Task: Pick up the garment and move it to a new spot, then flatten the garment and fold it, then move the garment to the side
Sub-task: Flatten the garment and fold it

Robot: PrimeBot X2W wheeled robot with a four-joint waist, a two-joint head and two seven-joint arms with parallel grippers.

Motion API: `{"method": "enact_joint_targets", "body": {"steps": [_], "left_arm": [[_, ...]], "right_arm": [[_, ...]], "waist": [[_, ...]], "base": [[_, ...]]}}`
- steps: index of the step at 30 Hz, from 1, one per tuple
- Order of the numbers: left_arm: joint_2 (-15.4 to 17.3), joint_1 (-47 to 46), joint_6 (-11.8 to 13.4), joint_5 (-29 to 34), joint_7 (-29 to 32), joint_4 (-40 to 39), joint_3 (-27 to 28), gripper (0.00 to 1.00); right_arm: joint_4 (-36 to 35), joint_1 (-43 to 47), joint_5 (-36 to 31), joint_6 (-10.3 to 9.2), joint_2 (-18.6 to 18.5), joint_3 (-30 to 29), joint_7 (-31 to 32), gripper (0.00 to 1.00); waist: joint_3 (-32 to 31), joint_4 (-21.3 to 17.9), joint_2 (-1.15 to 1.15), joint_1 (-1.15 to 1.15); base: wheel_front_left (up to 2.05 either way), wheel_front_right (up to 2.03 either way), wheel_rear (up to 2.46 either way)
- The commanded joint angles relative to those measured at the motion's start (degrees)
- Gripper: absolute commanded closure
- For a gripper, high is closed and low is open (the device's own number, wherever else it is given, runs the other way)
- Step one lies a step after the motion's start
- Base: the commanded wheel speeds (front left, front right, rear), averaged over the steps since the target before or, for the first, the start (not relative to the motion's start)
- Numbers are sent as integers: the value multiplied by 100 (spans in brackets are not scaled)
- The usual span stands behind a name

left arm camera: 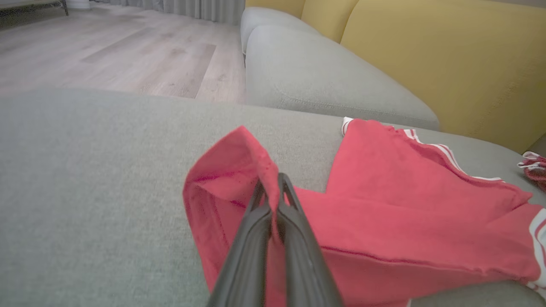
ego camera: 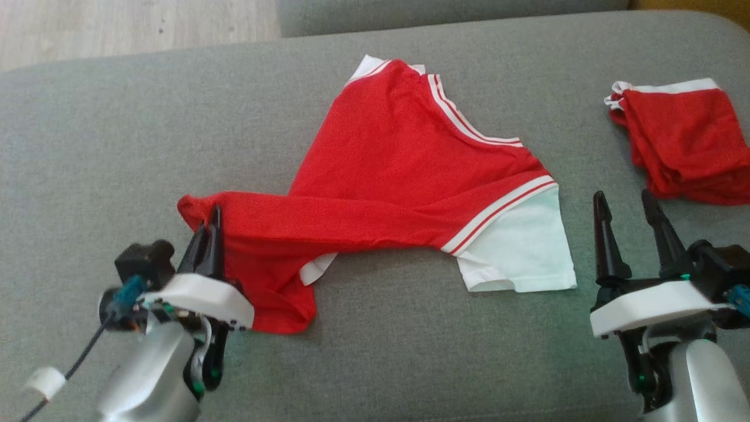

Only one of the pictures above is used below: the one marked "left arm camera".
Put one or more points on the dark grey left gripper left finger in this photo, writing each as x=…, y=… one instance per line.
x=247, y=256

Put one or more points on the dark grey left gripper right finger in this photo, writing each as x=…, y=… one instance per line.
x=303, y=264

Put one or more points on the red Bulls jersey white trim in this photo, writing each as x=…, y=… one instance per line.
x=384, y=213

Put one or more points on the large grey sofa seat cushion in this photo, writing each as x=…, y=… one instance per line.
x=85, y=192

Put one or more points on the wide yellow sofa backrest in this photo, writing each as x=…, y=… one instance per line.
x=448, y=64

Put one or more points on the narrow yellow sofa backrest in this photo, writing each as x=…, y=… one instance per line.
x=328, y=17

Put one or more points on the grey pleated curtain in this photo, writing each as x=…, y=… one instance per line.
x=204, y=8

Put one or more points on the yellow sofa armrest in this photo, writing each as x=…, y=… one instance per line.
x=277, y=5

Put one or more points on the red shorts with white trim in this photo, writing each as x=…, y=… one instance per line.
x=537, y=170

